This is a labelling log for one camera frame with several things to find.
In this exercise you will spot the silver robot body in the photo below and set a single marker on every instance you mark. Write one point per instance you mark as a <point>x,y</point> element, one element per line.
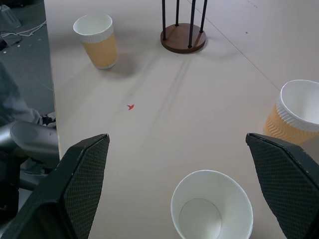
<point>27,149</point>

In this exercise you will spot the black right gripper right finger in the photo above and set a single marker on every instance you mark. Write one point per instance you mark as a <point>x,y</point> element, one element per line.
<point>286,184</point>

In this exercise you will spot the white paper cup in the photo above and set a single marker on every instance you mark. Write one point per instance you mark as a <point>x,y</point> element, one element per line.
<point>211,206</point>

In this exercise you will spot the red mark sticker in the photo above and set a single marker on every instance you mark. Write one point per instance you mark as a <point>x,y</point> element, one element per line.
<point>130,107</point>

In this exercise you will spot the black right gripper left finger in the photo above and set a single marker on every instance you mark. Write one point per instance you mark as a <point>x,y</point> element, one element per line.
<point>72,189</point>

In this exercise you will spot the wooden base cup stand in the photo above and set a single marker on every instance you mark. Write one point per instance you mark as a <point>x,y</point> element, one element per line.
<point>184,35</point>

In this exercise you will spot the orange ribbed paper cup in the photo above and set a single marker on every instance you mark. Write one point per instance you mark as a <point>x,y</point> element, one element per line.
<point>99,39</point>
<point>294,112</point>

